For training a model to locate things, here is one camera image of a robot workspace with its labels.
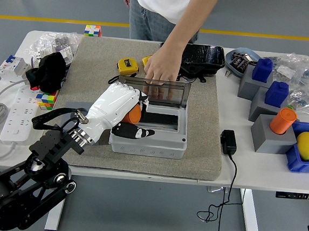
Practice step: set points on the person's left hand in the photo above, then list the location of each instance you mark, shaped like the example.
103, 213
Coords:
162, 66

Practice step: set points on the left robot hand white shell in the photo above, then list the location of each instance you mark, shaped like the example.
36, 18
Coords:
112, 106

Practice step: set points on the orange cylinder battery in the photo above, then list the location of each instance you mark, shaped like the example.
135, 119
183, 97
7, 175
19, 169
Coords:
282, 121
134, 115

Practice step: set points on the smoky transparent box lid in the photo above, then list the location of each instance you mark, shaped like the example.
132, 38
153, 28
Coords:
178, 92

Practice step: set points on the grey plastic electrical box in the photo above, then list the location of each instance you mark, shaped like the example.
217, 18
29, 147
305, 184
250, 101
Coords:
146, 147

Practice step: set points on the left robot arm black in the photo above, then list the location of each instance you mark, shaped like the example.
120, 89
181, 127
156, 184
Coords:
51, 144

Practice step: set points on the person's left forearm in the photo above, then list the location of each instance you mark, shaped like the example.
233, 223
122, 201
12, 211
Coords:
189, 24

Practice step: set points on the blue square battery block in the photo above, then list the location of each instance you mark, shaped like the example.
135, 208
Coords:
262, 71
276, 93

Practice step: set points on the person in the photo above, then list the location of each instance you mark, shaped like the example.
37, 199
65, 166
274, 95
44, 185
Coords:
159, 2

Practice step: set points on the grey block with round hole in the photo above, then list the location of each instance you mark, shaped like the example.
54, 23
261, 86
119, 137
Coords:
77, 105
266, 138

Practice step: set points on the black plastic tray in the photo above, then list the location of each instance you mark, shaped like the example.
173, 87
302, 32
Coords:
203, 57

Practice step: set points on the black table control panel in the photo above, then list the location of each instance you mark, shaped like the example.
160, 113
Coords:
288, 195

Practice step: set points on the colourful puzzle cube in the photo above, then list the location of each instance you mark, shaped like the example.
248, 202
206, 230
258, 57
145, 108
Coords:
46, 102
92, 31

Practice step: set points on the grey-brown mat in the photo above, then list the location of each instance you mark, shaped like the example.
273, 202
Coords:
94, 61

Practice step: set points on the white table leg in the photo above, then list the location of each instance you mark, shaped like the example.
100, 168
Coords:
53, 220
251, 218

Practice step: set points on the small metal screws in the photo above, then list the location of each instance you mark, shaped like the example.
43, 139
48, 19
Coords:
228, 73

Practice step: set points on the blue plastic bin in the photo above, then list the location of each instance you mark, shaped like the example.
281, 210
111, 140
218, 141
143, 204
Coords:
293, 162

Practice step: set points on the light blue dish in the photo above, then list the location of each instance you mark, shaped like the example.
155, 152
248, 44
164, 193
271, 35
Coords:
244, 51

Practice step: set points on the grey block with square hole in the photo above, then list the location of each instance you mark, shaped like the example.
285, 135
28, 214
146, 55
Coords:
258, 105
247, 85

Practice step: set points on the silver metal clip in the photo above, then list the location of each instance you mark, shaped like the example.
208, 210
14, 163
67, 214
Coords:
250, 59

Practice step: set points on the white power strip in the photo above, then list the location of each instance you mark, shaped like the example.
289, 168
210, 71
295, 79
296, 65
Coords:
19, 117

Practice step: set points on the black power adapter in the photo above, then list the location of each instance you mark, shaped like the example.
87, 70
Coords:
228, 142

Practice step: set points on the white circuit breaker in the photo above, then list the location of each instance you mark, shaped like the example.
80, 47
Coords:
11, 66

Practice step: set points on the small green object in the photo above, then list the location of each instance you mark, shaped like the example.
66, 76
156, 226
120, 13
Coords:
290, 107

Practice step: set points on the silver bracket under table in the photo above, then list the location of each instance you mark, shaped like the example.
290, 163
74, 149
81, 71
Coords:
214, 189

